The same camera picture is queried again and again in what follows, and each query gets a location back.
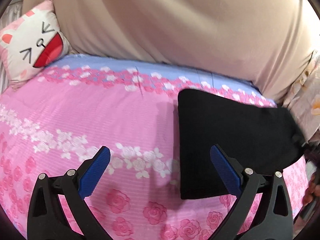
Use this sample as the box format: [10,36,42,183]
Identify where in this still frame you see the black pants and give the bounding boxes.
[177,89,305,199]

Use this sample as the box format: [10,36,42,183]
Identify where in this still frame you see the person's right hand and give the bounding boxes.
[302,173,320,206]

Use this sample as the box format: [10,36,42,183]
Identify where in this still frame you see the floral beige pillow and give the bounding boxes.
[283,50,319,142]

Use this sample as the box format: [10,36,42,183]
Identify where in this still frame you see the pink floral bed quilt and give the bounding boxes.
[1,55,308,239]

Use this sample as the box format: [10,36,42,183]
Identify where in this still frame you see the beige padded headboard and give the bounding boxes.
[23,0,319,102]

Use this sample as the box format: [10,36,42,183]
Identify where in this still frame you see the cat face cushion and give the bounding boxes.
[1,0,71,88]

